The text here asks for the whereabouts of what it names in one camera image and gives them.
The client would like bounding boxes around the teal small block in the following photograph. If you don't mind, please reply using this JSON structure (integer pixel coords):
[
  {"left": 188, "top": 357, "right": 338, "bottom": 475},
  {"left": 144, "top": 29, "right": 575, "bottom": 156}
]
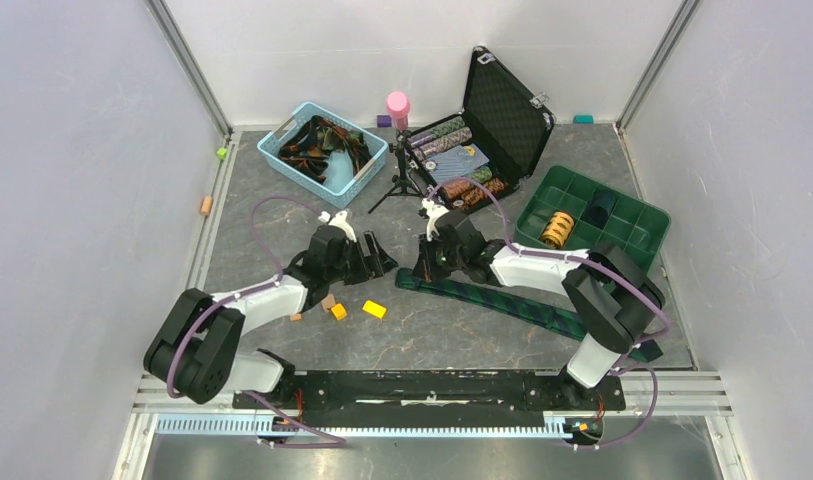
[{"left": 573, "top": 114, "right": 594, "bottom": 125}]

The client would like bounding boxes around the pile of dark ties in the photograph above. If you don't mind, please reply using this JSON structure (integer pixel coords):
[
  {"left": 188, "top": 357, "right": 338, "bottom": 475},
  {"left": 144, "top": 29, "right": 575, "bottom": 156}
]
[{"left": 278, "top": 115, "right": 373, "bottom": 184}]

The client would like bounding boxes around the aluminium slotted rail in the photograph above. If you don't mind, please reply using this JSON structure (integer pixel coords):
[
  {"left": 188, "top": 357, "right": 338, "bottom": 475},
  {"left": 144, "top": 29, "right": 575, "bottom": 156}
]
[{"left": 114, "top": 369, "right": 748, "bottom": 479}]

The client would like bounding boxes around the black small tripod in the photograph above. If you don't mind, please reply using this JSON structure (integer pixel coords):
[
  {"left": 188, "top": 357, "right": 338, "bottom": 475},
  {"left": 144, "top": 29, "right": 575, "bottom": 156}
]
[{"left": 367, "top": 130, "right": 427, "bottom": 214}]

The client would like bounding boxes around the brown wooden block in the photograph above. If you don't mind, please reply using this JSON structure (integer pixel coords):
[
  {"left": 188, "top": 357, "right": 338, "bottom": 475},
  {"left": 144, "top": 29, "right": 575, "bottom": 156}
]
[{"left": 321, "top": 294, "right": 337, "bottom": 312}]

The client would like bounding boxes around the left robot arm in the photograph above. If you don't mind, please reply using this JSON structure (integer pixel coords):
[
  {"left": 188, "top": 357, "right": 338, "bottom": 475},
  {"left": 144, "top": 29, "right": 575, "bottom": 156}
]
[{"left": 143, "top": 225, "right": 399, "bottom": 408}]

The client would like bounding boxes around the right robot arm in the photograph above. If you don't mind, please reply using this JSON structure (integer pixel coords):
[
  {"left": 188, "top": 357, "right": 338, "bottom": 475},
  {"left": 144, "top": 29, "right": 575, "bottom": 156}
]
[{"left": 413, "top": 206, "right": 668, "bottom": 408}]

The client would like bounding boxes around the orange block on rail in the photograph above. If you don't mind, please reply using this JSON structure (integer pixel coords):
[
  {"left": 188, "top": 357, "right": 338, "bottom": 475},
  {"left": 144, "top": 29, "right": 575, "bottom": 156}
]
[{"left": 199, "top": 196, "right": 213, "bottom": 217}]

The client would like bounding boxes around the light blue perforated basket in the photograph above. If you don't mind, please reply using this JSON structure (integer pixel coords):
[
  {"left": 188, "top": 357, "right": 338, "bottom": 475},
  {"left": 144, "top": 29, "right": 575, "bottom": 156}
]
[{"left": 257, "top": 102, "right": 389, "bottom": 208}]

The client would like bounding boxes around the green navy striped tie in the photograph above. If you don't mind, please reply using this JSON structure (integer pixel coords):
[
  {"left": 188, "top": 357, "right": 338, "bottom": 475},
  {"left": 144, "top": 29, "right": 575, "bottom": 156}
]
[{"left": 395, "top": 267, "right": 664, "bottom": 363}]

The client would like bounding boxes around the purple small block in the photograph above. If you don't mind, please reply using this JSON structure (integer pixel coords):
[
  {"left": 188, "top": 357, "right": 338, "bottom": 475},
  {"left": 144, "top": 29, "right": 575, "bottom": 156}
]
[{"left": 376, "top": 114, "right": 392, "bottom": 128}]

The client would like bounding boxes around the black open carrying case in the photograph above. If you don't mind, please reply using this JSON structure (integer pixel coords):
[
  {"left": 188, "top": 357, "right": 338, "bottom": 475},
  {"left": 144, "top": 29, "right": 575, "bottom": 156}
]
[{"left": 404, "top": 46, "right": 556, "bottom": 213}]

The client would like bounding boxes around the green compartment tray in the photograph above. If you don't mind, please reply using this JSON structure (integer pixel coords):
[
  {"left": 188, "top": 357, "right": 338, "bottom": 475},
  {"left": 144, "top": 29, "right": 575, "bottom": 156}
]
[{"left": 514, "top": 165, "right": 671, "bottom": 271}]

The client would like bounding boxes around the pink cylinder on tripod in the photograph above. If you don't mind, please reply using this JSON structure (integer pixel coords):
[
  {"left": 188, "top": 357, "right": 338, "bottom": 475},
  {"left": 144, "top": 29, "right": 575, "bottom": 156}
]
[{"left": 386, "top": 91, "right": 411, "bottom": 131}]

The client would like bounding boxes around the rolled navy tie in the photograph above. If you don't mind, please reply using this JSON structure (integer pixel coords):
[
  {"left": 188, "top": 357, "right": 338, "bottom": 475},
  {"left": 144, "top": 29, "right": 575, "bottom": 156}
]
[{"left": 582, "top": 189, "right": 618, "bottom": 229}]

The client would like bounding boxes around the small yellow cube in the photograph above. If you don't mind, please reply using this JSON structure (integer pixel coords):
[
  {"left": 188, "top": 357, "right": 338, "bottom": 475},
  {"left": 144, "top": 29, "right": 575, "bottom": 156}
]
[{"left": 330, "top": 303, "right": 348, "bottom": 321}]

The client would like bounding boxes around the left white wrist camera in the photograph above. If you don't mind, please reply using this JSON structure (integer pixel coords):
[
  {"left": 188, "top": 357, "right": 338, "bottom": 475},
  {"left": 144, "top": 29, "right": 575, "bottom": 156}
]
[{"left": 318, "top": 209, "right": 358, "bottom": 243}]

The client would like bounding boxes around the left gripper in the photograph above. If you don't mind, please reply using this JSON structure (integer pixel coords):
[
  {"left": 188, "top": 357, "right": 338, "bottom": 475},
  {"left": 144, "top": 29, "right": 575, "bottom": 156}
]
[{"left": 326, "top": 230, "right": 398, "bottom": 286}]

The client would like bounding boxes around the yellow rectangular block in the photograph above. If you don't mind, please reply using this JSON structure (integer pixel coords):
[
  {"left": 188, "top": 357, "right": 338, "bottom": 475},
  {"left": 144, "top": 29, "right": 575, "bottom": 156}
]
[{"left": 362, "top": 300, "right": 387, "bottom": 320}]

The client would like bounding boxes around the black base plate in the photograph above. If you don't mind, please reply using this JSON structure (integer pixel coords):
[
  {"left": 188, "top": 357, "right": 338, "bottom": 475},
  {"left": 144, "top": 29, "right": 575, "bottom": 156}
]
[{"left": 264, "top": 370, "right": 626, "bottom": 428}]

